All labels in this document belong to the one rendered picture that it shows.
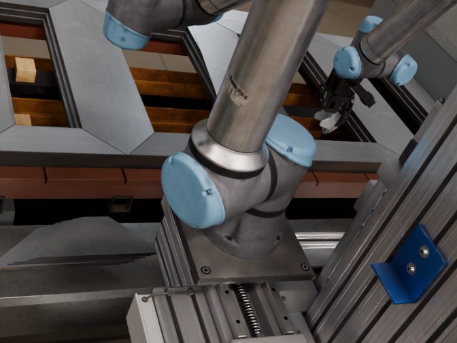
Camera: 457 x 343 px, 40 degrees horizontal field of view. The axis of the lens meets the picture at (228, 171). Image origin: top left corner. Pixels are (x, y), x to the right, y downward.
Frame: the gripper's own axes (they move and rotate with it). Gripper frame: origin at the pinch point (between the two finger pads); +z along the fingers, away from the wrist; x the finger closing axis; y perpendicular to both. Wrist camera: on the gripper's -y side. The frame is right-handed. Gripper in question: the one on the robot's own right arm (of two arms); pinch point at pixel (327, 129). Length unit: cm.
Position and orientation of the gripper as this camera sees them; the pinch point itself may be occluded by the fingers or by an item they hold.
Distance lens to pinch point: 184.1
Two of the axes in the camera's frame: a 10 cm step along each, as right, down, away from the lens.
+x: 3.3, 6.7, -6.6
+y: -8.9, -0.2, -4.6
